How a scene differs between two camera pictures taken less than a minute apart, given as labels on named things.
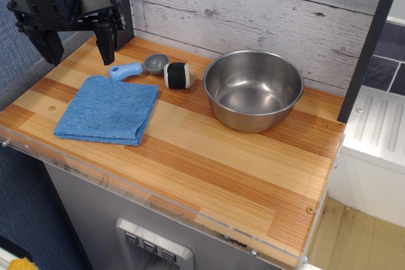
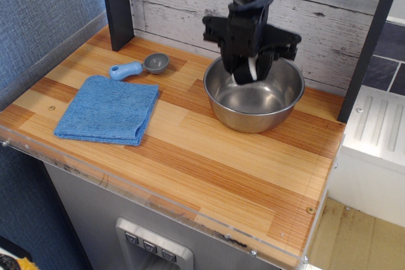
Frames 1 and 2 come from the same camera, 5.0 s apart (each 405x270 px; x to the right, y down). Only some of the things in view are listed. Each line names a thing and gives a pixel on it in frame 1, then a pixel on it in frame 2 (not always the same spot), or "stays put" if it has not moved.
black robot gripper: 52,2 → 247,32
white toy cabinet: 369,174 stays put
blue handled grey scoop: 152,64 stays put
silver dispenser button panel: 143,249 stays put
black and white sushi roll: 177,75 → 246,73
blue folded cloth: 105,110 stays put
